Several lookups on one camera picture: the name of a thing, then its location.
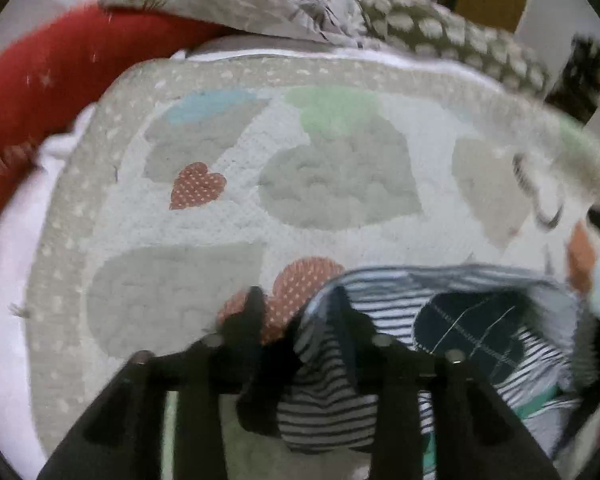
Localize white bed sheet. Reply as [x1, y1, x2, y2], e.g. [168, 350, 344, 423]
[0, 105, 98, 480]

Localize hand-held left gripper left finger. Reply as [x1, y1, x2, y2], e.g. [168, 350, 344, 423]
[37, 286, 271, 480]

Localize red blanket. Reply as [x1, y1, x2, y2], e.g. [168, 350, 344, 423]
[0, 2, 231, 241]

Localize olive dotted pillow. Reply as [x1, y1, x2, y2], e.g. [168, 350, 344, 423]
[352, 0, 551, 96]

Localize heart print quilted blanket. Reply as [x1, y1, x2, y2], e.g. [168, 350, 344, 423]
[27, 52, 600, 480]

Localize striped pants with dark patch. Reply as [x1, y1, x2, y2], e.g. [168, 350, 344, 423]
[237, 263, 600, 480]

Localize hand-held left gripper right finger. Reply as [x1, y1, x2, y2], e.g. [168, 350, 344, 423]
[330, 294, 563, 480]

